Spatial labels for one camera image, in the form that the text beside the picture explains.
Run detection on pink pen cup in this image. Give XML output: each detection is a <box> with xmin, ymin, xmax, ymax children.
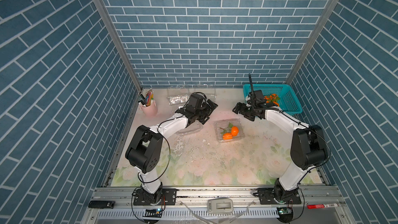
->
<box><xmin>138</xmin><ymin>100</ymin><xmax>158</xmax><ymax>117</ymax></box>

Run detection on clear clamshell container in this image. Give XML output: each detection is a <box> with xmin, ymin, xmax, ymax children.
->
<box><xmin>167</xmin><ymin>86</ymin><xmax>189</xmax><ymax>105</ymax></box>
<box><xmin>214</xmin><ymin>118</ymin><xmax>245</xmax><ymax>143</ymax></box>
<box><xmin>201</xmin><ymin>84</ymin><xmax>217</xmax><ymax>102</ymax></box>
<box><xmin>176</xmin><ymin>121</ymin><xmax>203</xmax><ymax>136</ymax></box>

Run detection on grey tape dispenser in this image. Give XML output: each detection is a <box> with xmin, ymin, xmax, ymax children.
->
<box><xmin>207</xmin><ymin>198</ymin><xmax>234</xmax><ymax>214</ymax></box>

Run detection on teal plastic basket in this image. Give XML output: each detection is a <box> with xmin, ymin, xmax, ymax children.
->
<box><xmin>238</xmin><ymin>84</ymin><xmax>303</xmax><ymax>119</ymax></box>

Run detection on red marker pen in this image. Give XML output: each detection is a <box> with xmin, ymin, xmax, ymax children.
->
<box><xmin>307</xmin><ymin>203</ymin><xmax>339</xmax><ymax>209</ymax></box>

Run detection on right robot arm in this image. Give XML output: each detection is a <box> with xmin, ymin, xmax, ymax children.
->
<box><xmin>233</xmin><ymin>74</ymin><xmax>331</xmax><ymax>204</ymax></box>

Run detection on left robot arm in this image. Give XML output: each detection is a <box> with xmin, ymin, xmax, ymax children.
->
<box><xmin>125</xmin><ymin>92</ymin><xmax>218</xmax><ymax>205</ymax></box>

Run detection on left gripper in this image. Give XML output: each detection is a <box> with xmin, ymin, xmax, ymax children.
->
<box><xmin>193</xmin><ymin>99</ymin><xmax>218</xmax><ymax>124</ymax></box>

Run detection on orange front container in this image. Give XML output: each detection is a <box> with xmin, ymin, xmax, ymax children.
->
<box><xmin>230</xmin><ymin>126</ymin><xmax>239</xmax><ymax>136</ymax></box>
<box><xmin>222</xmin><ymin>132</ymin><xmax>234</xmax><ymax>141</ymax></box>

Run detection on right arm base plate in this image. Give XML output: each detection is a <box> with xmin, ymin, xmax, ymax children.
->
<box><xmin>252</xmin><ymin>187</ymin><xmax>302</xmax><ymax>205</ymax></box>

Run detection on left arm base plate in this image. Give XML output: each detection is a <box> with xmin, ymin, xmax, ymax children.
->
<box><xmin>133</xmin><ymin>187</ymin><xmax>177</xmax><ymax>206</ymax></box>

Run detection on black device on rail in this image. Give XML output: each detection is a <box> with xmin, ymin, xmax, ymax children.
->
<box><xmin>88</xmin><ymin>200</ymin><xmax>115</xmax><ymax>209</ymax></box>

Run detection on pens in cup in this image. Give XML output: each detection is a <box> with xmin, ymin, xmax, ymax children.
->
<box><xmin>138</xmin><ymin>89</ymin><xmax>153</xmax><ymax>107</ymax></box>

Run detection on clear clamshell container back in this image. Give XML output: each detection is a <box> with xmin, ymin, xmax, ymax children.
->
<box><xmin>201</xmin><ymin>84</ymin><xmax>217</xmax><ymax>102</ymax></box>

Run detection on clear clamshell container front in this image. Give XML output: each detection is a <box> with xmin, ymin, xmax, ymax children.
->
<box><xmin>214</xmin><ymin>118</ymin><xmax>245</xmax><ymax>143</ymax></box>

